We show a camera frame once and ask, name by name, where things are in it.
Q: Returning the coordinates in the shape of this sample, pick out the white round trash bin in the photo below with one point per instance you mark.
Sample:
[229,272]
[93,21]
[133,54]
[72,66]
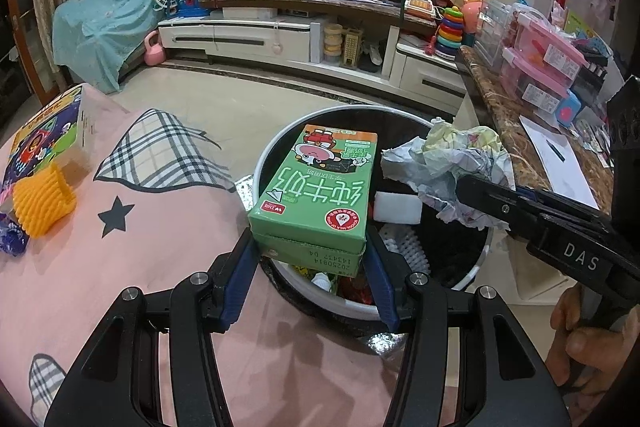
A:
[320,307]

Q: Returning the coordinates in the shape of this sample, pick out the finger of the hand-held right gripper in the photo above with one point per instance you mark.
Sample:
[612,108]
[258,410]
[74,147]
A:
[575,214]
[505,208]

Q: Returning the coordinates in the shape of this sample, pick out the pink plastic toy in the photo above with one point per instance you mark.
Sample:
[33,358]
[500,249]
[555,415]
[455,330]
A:
[471,19]

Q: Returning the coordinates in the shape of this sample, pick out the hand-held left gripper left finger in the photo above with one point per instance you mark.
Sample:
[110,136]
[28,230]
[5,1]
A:
[235,287]

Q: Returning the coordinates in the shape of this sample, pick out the blue foil wrapper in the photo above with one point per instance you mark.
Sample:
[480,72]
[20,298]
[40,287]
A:
[12,234]

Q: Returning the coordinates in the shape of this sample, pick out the yellow foam net sleeve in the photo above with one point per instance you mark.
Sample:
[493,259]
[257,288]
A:
[42,202]

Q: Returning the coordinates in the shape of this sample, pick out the colourful cartoon puzzle box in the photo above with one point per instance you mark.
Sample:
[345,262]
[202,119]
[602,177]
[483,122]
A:
[40,137]

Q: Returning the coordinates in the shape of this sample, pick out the pink storage box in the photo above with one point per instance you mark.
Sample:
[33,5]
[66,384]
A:
[537,82]
[550,39]

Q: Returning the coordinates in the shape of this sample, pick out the person's right hand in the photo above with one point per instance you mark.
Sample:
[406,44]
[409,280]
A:
[570,347]

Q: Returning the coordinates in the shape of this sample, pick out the pink kettlebell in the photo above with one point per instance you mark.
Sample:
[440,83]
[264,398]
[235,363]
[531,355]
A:
[154,52]

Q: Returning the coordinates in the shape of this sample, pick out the dark glass door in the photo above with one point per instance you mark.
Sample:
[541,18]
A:
[20,32]

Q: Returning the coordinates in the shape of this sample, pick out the toy cash register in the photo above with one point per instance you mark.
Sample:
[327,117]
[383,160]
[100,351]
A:
[419,8]

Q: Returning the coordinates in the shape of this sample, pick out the teal cloth cover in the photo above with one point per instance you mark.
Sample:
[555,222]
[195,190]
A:
[95,27]

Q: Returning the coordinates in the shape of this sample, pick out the blue and pink toy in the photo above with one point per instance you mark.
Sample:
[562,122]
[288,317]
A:
[569,109]

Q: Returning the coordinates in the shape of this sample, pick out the white paper sheet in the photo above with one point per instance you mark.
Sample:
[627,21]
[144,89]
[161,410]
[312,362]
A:
[547,139]

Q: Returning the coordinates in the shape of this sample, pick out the stacked round containers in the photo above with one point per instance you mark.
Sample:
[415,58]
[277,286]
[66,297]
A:
[332,44]

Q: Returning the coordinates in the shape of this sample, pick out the pink printed blanket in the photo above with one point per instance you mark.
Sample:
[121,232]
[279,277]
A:
[150,247]

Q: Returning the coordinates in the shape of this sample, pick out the white nubby foam pad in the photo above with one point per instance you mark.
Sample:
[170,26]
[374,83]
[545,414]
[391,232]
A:
[407,252]

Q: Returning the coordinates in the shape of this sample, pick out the white foam block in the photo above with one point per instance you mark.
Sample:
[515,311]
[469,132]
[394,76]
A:
[397,207]

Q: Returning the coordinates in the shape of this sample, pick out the green milk carton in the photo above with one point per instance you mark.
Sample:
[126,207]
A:
[310,187]

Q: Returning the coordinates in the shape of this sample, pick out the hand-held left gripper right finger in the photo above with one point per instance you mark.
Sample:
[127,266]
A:
[382,292]

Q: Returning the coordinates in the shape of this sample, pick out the white television cabinet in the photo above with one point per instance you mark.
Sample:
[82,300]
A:
[240,37]

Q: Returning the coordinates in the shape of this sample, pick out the clear storage box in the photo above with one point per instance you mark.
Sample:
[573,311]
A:
[495,34]

